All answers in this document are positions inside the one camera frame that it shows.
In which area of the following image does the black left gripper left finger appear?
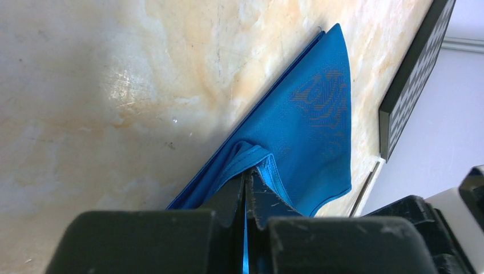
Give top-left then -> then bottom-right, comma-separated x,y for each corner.
46,175 -> 245,273

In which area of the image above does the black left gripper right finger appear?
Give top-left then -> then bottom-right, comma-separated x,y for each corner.
245,170 -> 437,273

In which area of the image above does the blue cloth napkin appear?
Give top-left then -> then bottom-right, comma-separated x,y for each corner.
169,24 -> 352,273

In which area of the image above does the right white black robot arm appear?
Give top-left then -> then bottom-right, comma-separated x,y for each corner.
368,166 -> 483,273

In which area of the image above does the black white checkerboard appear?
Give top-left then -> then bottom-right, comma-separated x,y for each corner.
378,0 -> 455,161

